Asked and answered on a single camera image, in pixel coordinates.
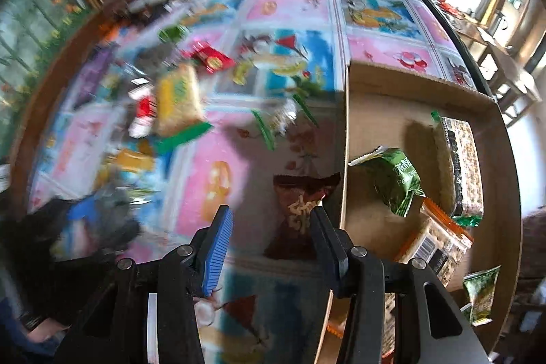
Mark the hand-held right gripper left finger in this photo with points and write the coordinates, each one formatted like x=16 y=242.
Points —
x=217 y=249

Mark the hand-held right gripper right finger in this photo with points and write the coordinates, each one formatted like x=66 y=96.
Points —
x=326 y=249

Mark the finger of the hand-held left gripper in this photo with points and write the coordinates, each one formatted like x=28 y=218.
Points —
x=85 y=206

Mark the brown snack packet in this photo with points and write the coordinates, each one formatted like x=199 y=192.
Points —
x=298 y=210

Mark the clear packet with green ends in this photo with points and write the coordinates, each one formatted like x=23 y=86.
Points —
x=279 y=119

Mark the cardboard box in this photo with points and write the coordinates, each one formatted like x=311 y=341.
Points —
x=384 y=121

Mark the orange snack packet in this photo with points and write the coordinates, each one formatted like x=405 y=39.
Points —
x=130 y=159

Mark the green pea snack packet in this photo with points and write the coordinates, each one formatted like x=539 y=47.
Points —
x=396 y=176

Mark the clear packet with orange edge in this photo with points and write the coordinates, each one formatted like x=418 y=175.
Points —
x=435 y=240

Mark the red and white snack packet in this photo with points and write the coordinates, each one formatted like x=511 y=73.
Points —
x=143 y=112

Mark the purple snack packet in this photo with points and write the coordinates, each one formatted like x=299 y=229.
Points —
x=94 y=74

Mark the yellow noodle packet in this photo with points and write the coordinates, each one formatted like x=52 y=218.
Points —
x=179 y=99

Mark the long patterned snack packet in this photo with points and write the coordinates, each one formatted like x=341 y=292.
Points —
x=463 y=163

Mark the small green snack packet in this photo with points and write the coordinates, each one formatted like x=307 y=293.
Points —
x=482 y=295

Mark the flower painted panel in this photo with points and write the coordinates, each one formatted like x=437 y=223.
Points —
x=25 y=48

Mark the small yellow snack packet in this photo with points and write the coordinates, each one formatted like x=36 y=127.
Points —
x=243 y=72

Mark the fruit print tablecloth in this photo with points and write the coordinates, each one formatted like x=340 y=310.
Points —
x=307 y=6

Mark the wooden side table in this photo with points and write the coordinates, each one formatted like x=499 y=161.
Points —
x=507 y=69

